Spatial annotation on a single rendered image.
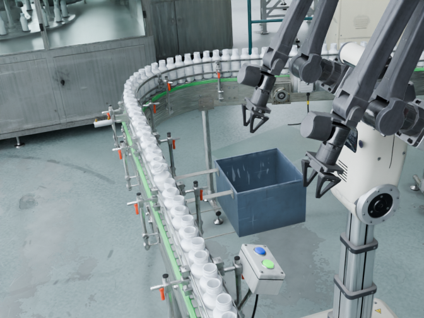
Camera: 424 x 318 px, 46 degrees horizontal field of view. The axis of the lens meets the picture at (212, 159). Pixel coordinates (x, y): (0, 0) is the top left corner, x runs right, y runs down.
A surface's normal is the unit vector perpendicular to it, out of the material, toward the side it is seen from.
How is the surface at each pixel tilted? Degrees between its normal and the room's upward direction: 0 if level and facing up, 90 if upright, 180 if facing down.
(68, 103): 90
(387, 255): 0
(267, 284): 90
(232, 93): 90
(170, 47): 91
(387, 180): 101
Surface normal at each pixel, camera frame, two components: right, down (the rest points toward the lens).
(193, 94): 0.40, 0.41
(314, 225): -0.07, -0.88
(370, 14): -0.02, 0.47
